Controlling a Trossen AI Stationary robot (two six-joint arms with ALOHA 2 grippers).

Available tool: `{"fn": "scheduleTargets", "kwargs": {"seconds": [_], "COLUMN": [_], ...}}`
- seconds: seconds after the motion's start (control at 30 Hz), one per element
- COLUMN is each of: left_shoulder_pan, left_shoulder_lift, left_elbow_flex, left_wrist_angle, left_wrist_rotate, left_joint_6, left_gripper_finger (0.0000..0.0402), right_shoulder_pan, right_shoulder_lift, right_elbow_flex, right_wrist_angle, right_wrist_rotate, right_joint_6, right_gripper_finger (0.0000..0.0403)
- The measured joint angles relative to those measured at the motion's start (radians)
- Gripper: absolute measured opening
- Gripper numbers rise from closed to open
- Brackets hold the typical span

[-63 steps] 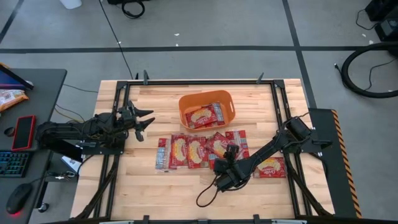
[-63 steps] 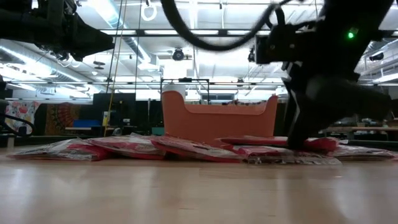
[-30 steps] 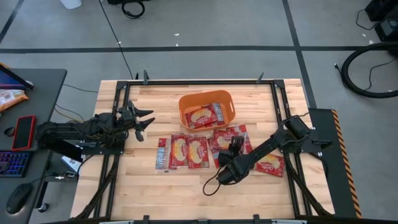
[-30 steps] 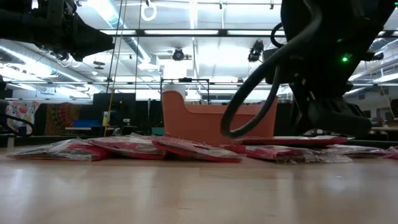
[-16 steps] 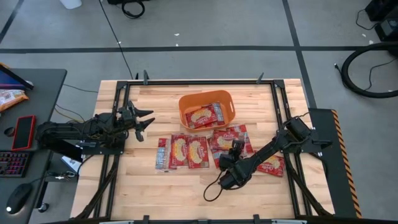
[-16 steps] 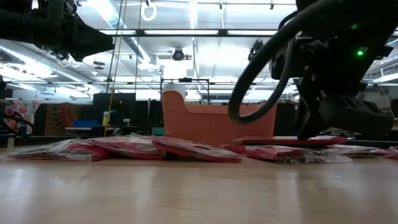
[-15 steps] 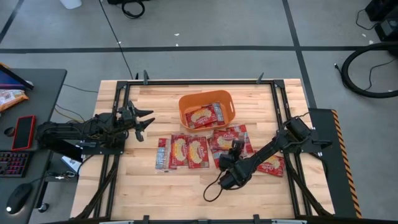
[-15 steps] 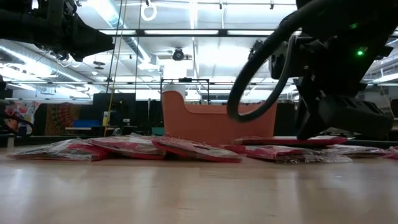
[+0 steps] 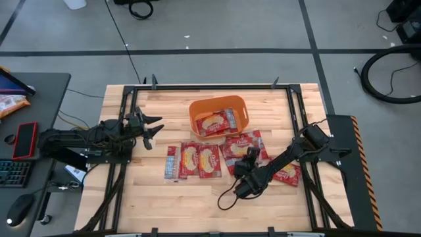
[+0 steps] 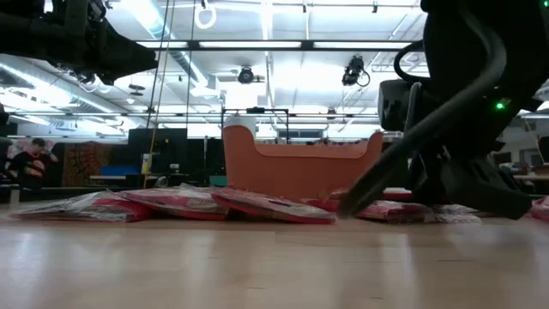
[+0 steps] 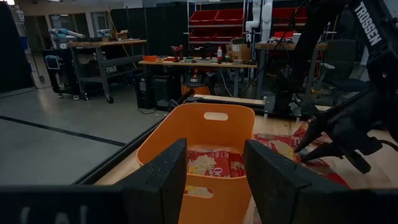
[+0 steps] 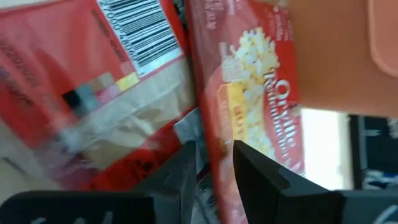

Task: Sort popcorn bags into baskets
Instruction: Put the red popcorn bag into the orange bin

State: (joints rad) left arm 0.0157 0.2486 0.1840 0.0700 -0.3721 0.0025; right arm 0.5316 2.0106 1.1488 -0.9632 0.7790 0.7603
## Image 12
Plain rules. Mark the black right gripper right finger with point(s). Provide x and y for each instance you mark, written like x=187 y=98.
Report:
x=273 y=199

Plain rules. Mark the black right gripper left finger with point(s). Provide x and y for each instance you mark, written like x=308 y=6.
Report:
x=168 y=199

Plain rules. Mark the orange plastic basket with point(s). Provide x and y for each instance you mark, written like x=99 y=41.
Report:
x=335 y=62

